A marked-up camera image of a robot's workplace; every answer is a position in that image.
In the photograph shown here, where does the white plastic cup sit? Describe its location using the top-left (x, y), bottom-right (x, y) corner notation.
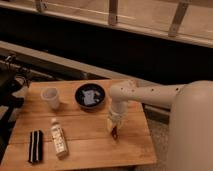
top-left (41, 87), bottom-right (60, 110)

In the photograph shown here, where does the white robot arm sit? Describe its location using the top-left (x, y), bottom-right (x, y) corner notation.
top-left (107, 80), bottom-right (213, 171)

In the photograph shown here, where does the black bowl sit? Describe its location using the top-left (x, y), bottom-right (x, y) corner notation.
top-left (75, 83), bottom-right (106, 109)

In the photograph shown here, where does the dark red pepper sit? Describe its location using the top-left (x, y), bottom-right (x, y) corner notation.
top-left (111, 126), bottom-right (118, 140)

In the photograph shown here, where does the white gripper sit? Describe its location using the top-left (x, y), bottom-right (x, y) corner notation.
top-left (107, 101), bottom-right (128, 135)

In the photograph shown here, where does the black equipment at left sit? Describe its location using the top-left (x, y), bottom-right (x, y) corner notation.
top-left (0, 55), bottom-right (29, 162)

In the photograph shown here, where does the small white bottle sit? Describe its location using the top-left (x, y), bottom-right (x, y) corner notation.
top-left (51, 118), bottom-right (68, 159)

